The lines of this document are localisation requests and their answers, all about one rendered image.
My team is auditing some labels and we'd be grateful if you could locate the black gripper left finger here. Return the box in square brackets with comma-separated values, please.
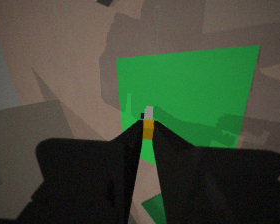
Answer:
[35, 120, 144, 224]

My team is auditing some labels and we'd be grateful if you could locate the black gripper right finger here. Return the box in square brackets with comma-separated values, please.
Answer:
[152, 121, 280, 224]

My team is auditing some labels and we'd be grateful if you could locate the green square marking on table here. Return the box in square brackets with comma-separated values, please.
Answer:
[116, 45, 260, 148]

